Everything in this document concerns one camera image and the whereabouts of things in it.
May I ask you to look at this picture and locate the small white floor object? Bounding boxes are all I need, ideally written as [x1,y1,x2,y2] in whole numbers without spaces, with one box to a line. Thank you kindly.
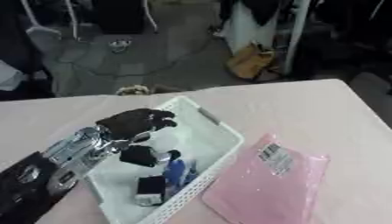
[107,39,134,53]

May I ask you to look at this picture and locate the pink plastic bag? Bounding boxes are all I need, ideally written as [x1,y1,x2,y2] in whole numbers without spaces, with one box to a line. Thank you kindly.
[200,133,331,224]

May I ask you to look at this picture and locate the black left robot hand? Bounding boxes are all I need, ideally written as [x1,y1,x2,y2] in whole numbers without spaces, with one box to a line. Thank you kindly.
[93,108,179,168]

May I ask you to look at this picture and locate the white plastic basket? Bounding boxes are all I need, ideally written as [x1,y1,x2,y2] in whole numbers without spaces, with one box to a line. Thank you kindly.
[84,95,247,224]

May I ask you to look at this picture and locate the white hanging cloth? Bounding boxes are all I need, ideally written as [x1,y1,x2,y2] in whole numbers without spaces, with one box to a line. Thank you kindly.
[221,1,281,54]

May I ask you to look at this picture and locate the tan furry object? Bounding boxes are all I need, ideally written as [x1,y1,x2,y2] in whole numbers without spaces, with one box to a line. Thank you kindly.
[115,84,152,96]

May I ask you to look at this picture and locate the black and white small box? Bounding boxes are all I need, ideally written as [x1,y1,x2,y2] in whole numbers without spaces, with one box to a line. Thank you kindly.
[133,175,169,207]

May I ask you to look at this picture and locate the tan bag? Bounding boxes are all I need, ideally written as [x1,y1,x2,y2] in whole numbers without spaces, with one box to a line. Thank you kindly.
[225,42,281,81]

